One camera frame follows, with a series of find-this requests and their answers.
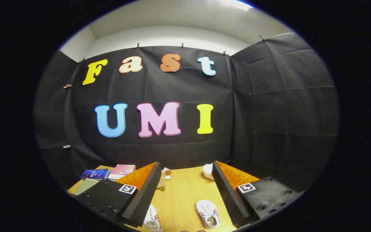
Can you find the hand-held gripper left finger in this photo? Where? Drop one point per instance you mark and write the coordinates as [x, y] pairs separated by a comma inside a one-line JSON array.
[[147, 196]]

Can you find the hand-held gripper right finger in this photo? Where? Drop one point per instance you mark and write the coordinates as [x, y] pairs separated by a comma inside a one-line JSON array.
[[227, 196]]

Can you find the white striped canvas shoe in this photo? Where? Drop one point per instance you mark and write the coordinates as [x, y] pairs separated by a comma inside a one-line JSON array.
[[152, 220], [207, 214]]

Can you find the beige fabric storage box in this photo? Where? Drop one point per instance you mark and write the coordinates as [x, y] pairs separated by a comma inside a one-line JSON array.
[[87, 186]]

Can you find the brown plush toy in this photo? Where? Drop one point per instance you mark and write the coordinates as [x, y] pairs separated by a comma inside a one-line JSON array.
[[163, 183]]

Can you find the white plush toy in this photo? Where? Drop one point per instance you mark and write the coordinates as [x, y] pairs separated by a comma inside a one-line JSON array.
[[208, 170]]

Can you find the pink cover book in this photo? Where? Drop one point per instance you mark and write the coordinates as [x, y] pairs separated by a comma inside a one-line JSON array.
[[123, 170]]

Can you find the dark blue book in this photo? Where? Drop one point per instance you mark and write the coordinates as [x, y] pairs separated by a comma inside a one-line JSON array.
[[94, 174]]

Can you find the black backdrop cloth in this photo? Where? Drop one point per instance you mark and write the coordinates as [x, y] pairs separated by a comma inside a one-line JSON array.
[[172, 87]]

